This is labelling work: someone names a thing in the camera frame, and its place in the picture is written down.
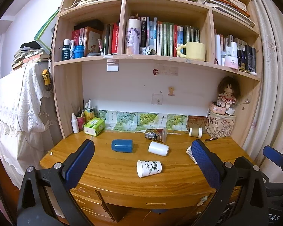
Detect pink trinket box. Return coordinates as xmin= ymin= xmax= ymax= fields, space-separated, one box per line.
xmin=208 ymin=102 xmax=227 ymax=115

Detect stack of magazines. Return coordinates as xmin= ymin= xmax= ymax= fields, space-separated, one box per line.
xmin=191 ymin=0 xmax=257 ymax=28

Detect yellow mug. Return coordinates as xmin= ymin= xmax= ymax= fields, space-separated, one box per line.
xmin=176 ymin=42 xmax=206 ymax=62

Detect pink pen holder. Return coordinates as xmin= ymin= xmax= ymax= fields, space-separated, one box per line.
xmin=76 ymin=115 xmax=86 ymax=131

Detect dark cloth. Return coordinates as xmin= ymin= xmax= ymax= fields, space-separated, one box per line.
xmin=20 ymin=41 xmax=42 ymax=50

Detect white spray bottle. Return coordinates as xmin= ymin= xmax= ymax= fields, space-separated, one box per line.
xmin=71 ymin=113 xmax=80 ymax=134

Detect blue jar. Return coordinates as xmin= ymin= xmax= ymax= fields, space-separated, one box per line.
xmin=73 ymin=45 xmax=85 ymax=59

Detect dark picture print cup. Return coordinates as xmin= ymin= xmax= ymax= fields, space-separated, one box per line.
xmin=145 ymin=127 xmax=168 ymax=144

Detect crumpled foil packets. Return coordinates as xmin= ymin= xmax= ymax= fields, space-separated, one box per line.
xmin=140 ymin=46 xmax=158 ymax=56

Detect plain white cup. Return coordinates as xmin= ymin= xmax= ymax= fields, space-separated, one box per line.
xmin=148 ymin=141 xmax=170 ymax=156

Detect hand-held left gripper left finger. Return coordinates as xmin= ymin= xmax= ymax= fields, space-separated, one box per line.
xmin=17 ymin=139 xmax=95 ymax=226

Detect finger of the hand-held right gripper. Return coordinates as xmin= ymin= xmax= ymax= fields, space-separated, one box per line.
xmin=263 ymin=146 xmax=283 ymax=168
xmin=233 ymin=156 xmax=254 ymax=170

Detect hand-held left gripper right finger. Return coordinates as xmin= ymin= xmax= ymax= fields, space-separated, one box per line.
xmin=192 ymin=139 xmax=268 ymax=226

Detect blue cup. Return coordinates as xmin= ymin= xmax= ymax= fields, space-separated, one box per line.
xmin=112 ymin=139 xmax=133 ymax=153

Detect row of green blue books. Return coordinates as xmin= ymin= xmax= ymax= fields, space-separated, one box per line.
xmin=137 ymin=16 xmax=201 ymax=57

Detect row of red books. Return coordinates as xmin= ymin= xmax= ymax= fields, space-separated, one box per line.
xmin=71 ymin=23 xmax=120 ymax=56

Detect row of cosmetic bottles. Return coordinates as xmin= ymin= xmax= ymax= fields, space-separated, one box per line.
xmin=214 ymin=33 xmax=258 ymax=74

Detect wooden bookshelf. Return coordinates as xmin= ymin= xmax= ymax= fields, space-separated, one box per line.
xmin=52 ymin=0 xmax=263 ymax=147

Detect pale floral curtain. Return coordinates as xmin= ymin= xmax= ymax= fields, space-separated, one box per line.
xmin=241 ymin=0 xmax=283 ymax=184

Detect wooden desk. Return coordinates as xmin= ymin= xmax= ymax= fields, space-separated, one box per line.
xmin=39 ymin=128 xmax=258 ymax=226

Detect white patterned paper cup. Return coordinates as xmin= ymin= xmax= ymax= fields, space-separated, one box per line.
xmin=186 ymin=145 xmax=198 ymax=164

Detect white panda print cup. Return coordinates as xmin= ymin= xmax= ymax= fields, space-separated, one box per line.
xmin=136 ymin=160 xmax=162 ymax=178

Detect grape print card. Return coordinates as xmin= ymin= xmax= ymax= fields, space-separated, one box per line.
xmin=136 ymin=112 xmax=159 ymax=132
xmin=114 ymin=111 xmax=138 ymax=131
xmin=166 ymin=113 xmax=189 ymax=131
xmin=97 ymin=109 xmax=116 ymax=130

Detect white paper label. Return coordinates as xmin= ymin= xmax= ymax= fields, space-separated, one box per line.
xmin=107 ymin=60 xmax=119 ymax=72

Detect yellow green pen holder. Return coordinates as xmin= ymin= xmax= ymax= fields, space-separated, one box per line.
xmin=84 ymin=108 xmax=95 ymax=123

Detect white lace cloth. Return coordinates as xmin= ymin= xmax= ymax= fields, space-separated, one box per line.
xmin=0 ymin=62 xmax=54 ymax=177

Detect green tissue box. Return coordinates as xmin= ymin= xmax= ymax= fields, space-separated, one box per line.
xmin=83 ymin=117 xmax=106 ymax=136

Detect pen holder with pens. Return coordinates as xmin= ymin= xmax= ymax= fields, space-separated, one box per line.
xmin=76 ymin=98 xmax=95 ymax=118

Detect clear wall hook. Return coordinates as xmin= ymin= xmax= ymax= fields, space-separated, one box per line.
xmin=152 ymin=93 xmax=163 ymax=105

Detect white floral tube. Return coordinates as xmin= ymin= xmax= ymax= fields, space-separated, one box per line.
xmin=125 ymin=18 xmax=141 ymax=55

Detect stack of worn books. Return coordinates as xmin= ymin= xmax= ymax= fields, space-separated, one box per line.
xmin=12 ymin=48 xmax=51 ymax=71

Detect yellow hanging toy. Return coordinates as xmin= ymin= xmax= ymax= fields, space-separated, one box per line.
xmin=42 ymin=69 xmax=53 ymax=91

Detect letter print fabric basket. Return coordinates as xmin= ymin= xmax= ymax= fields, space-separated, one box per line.
xmin=204 ymin=114 xmax=236 ymax=137

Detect brown haired rag doll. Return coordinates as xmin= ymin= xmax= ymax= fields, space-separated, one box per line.
xmin=217 ymin=76 xmax=241 ymax=110

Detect dark teal bottle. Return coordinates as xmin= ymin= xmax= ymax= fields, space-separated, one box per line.
xmin=62 ymin=39 xmax=71 ymax=61

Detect green framed board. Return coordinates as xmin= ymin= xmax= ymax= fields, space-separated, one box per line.
xmin=34 ymin=8 xmax=60 ymax=53

